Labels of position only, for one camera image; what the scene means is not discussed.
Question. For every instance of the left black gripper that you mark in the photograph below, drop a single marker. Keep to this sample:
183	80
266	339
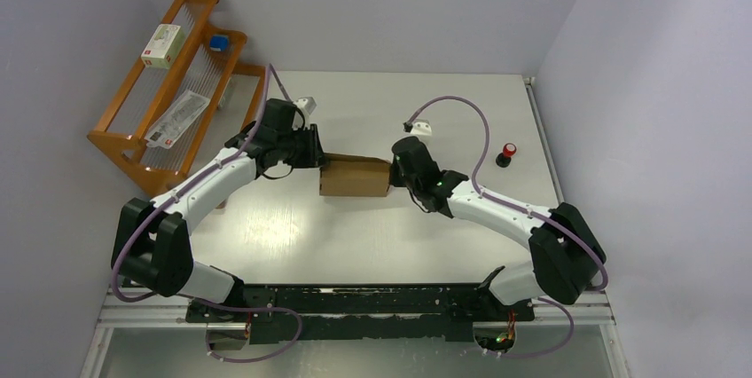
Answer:
315	155

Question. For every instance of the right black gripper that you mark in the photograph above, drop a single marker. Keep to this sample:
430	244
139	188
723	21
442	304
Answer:
395	181

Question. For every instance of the brown cardboard box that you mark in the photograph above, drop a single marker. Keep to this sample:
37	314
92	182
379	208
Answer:
354	176

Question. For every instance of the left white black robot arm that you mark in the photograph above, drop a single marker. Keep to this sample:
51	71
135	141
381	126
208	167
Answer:
153	240

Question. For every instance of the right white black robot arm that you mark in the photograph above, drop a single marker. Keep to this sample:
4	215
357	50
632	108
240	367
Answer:
564	255

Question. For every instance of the white green carton box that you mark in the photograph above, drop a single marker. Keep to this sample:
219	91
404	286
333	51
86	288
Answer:
163	47

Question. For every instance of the orange wooden rack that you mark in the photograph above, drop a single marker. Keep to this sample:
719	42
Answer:
146	93

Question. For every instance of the clear plastic bag package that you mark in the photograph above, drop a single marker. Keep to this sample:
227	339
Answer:
176	120

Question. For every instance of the blue round object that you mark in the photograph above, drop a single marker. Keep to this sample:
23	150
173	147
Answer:
219	43

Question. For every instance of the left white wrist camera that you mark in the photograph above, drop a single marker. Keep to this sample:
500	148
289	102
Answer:
306	105

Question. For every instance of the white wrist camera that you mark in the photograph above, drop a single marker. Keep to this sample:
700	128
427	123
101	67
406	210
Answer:
306	105
421	129

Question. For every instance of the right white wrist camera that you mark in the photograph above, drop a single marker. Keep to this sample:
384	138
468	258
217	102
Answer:
421	129

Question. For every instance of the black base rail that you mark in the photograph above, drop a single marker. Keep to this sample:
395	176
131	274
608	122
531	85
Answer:
355	312

